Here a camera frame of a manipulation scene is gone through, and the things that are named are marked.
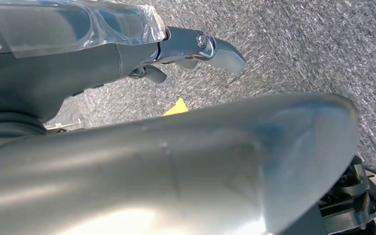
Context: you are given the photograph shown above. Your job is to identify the yellow floor tape mark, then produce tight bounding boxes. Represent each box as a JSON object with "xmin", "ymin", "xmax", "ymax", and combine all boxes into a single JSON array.
[{"xmin": 163, "ymin": 97, "xmax": 189, "ymax": 117}]

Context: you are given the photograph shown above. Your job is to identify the grey robot body shell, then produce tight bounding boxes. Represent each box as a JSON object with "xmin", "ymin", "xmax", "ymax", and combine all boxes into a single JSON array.
[{"xmin": 0, "ymin": 93, "xmax": 360, "ymax": 235}]

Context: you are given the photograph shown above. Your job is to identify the black robot wheeled base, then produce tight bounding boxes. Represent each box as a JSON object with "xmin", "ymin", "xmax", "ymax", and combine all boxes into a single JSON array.
[{"xmin": 279, "ymin": 155, "xmax": 376, "ymax": 235}]

